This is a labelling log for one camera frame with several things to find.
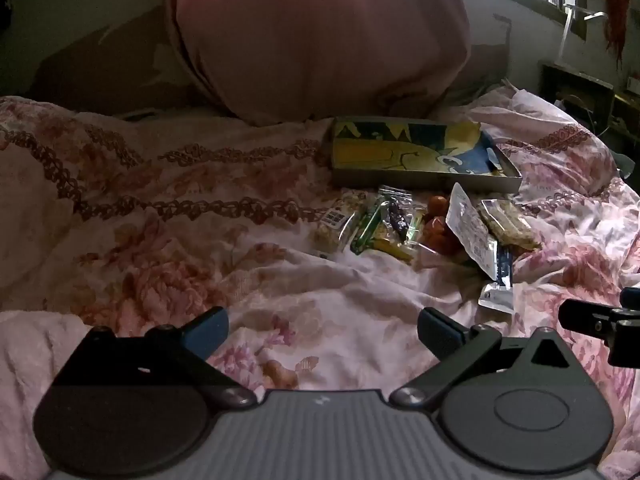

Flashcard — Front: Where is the white lamp stand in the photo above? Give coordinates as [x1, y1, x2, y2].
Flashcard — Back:
[556, 2, 619, 68]

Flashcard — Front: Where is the dark wooden side cabinet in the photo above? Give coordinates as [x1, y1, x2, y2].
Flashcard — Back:
[539, 61, 640, 156]

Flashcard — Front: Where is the brown headboard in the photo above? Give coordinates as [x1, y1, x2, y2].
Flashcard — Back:
[30, 5, 201, 117]

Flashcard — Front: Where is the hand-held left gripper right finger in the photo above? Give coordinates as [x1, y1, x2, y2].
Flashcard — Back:
[390, 306, 577, 408]

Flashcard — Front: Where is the pink fleece blanket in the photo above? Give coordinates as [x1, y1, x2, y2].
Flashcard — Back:
[0, 310, 96, 480]

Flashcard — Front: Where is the red hanging decoration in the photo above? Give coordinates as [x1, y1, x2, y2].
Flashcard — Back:
[602, 0, 635, 63]

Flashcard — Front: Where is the clear packet with dark snack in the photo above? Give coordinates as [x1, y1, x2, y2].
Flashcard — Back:
[377, 186, 426, 251]

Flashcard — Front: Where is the yellow blue cardboard tray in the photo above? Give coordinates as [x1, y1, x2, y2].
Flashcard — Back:
[330, 117, 523, 196]

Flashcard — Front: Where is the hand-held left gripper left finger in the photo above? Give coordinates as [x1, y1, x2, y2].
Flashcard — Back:
[52, 306, 258, 409]

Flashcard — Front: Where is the white snack packet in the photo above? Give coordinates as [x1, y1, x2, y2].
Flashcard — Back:
[445, 182, 499, 279]

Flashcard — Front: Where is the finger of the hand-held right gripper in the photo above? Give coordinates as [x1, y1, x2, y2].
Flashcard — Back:
[558, 298, 640, 367]

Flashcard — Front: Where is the pink floral blanket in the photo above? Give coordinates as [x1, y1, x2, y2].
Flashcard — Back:
[0, 84, 640, 480]

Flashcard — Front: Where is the clear popcorn snack packet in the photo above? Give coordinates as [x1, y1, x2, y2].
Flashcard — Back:
[314, 197, 362, 257]

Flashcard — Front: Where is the yellow snack packet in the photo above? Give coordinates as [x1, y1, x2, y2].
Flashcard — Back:
[374, 237, 417, 263]

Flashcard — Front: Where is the large pink pillow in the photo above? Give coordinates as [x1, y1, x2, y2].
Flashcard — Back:
[161, 0, 474, 127]

